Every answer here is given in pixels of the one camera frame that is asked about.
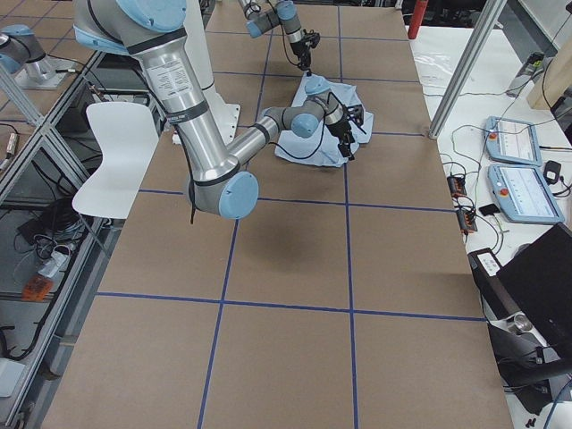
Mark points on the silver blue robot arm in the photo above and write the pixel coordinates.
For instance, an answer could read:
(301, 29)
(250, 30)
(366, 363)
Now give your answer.
(283, 14)
(168, 40)

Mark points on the red cylinder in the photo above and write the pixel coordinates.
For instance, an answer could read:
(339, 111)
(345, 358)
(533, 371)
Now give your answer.
(417, 18)

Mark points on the black labelled box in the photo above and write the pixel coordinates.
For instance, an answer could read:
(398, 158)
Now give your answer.
(484, 266)

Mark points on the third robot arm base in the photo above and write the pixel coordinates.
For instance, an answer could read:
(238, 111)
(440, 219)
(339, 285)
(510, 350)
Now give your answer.
(24, 58)

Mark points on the grey aluminium frame post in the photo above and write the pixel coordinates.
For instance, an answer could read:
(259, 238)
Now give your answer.
(482, 30)

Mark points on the clear plastic bag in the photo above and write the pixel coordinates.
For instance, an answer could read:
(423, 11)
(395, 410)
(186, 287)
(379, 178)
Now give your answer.
(434, 69)

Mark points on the white paper sheet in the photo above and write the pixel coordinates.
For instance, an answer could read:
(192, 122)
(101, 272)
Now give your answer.
(127, 136)

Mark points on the black laptop computer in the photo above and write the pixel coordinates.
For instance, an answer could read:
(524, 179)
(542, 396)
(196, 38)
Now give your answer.
(539, 281)

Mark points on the lower blue teach pendant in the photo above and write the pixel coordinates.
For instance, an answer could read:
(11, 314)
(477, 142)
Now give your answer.
(523, 195)

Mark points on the blue teach pendant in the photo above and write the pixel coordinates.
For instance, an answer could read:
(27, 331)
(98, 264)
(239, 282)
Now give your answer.
(512, 141)
(523, 195)

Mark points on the upper blue teach pendant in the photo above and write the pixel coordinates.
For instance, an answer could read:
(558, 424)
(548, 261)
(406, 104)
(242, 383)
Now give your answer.
(512, 141)

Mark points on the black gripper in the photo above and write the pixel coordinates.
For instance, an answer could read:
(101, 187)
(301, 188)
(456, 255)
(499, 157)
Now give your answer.
(339, 131)
(303, 54)

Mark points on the light blue button-up shirt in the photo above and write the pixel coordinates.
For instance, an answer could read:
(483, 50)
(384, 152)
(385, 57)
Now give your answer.
(321, 149)

